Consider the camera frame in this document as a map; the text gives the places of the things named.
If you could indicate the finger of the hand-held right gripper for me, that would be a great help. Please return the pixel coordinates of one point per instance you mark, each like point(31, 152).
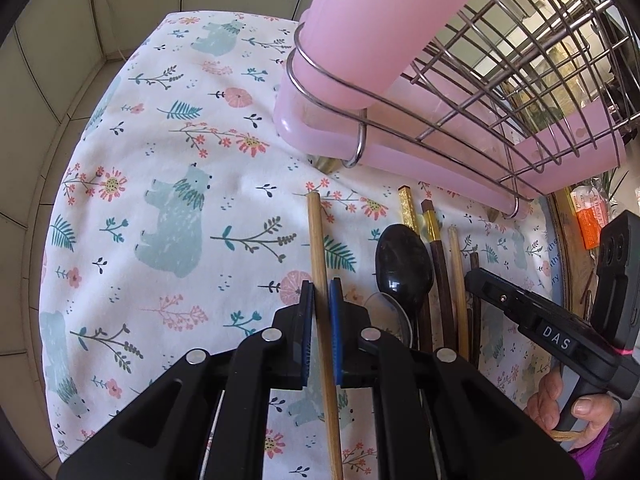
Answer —
point(500, 295)

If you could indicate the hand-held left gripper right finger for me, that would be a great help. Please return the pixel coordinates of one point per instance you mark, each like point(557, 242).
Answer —
point(336, 330)

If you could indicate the tan rubber band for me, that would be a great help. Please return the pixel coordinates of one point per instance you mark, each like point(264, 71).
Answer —
point(570, 435)

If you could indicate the pink drain tray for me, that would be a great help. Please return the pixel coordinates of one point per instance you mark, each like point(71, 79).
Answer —
point(310, 125)

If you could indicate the green plant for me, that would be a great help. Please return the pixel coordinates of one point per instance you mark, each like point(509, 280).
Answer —
point(612, 187)

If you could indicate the person's right forearm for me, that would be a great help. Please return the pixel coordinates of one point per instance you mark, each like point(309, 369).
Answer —
point(590, 460)

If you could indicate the orange packet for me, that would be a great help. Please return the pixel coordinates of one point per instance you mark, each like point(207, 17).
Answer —
point(590, 225)

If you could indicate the pink utensil holder cup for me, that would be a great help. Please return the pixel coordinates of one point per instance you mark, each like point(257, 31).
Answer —
point(380, 25)

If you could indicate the pale blue printed cloth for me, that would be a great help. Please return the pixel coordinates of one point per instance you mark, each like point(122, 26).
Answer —
point(552, 260)

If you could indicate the black spoon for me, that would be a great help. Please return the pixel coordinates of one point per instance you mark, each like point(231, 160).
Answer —
point(404, 265)

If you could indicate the person's right hand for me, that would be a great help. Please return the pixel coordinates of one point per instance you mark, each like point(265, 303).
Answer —
point(547, 400)

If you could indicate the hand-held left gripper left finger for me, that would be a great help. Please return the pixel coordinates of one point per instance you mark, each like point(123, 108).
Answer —
point(307, 330)

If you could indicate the clear spoon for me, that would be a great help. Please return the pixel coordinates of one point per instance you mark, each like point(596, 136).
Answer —
point(392, 317)

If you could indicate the dark chopstick with gold band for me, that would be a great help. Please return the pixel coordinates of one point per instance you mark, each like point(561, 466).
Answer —
point(407, 210)
point(441, 270)

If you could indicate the light wooden chopstick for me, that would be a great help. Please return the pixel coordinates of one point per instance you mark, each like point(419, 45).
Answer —
point(316, 240)
point(457, 280)

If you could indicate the floral bear printed tablecloth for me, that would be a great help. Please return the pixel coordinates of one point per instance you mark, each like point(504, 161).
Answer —
point(175, 160)

